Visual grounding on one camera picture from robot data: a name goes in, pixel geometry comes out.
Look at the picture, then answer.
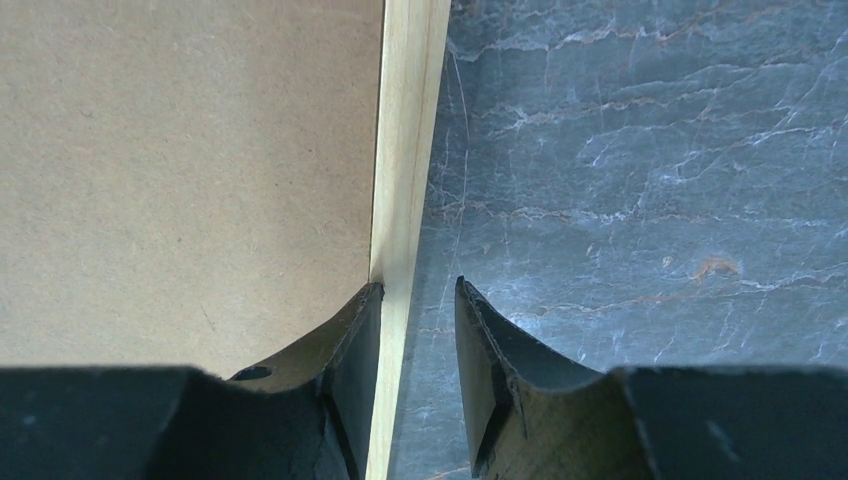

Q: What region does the wooden picture frame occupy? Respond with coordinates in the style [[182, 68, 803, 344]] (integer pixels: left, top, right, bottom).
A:
[[365, 0, 451, 479]]

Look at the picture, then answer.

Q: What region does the brown backing board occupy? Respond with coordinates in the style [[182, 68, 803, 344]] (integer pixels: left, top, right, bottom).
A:
[[1, 1, 383, 376]]

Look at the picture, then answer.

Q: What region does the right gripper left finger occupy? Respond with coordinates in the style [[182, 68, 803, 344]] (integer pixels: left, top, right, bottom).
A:
[[1, 283, 384, 479]]

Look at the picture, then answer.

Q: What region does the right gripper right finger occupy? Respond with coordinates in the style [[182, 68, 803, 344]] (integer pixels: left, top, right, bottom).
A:
[[455, 278, 847, 479]]

